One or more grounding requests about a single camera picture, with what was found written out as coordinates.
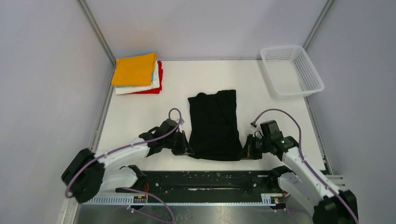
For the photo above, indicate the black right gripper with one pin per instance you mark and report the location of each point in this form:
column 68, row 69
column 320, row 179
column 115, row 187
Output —
column 251, row 154

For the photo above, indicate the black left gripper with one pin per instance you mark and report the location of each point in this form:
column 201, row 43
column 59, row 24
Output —
column 181, row 150

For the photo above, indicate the black t shirt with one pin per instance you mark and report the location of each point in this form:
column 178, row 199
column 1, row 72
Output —
column 214, row 132

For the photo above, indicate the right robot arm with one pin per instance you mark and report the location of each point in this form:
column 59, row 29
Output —
column 326, row 202

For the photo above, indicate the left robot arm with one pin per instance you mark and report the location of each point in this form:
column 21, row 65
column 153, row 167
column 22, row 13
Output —
column 90, row 173

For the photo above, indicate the right controller box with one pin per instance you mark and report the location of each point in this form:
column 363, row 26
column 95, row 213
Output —
column 277, row 200

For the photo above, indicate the folded red t shirt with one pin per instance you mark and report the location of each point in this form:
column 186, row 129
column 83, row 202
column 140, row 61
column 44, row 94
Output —
column 156, row 84

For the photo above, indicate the folded white t shirt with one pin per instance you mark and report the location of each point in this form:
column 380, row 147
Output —
column 120, row 90

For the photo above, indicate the white plastic basket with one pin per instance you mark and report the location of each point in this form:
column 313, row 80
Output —
column 289, row 72

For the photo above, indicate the folded orange t shirt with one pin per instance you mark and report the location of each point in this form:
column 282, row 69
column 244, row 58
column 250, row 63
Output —
column 134, row 71

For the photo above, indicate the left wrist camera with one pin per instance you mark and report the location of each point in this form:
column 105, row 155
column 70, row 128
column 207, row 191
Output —
column 180, row 122

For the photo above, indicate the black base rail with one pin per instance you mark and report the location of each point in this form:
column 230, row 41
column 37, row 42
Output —
column 208, row 186

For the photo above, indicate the left aluminium frame post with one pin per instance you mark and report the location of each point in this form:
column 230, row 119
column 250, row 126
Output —
column 97, row 31

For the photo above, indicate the aluminium frame post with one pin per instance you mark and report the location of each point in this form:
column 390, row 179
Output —
column 320, row 19
column 97, row 31

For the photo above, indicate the right aluminium frame post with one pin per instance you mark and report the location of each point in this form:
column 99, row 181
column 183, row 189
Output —
column 320, row 19

